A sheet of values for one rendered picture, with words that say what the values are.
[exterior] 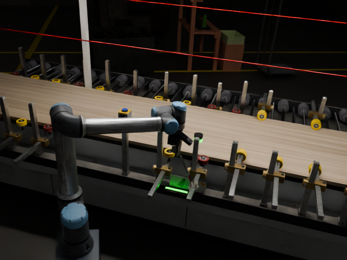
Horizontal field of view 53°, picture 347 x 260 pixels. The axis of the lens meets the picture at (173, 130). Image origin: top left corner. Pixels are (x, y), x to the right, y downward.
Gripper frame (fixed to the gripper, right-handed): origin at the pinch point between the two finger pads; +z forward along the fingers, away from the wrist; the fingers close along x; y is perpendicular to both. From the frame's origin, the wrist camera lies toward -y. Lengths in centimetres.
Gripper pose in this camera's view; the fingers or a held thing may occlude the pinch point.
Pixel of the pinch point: (178, 155)
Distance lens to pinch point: 229.4
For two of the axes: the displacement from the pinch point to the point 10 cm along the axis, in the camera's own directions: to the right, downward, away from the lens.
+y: -9.6, -1.9, 2.2
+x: -2.8, 4.5, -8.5
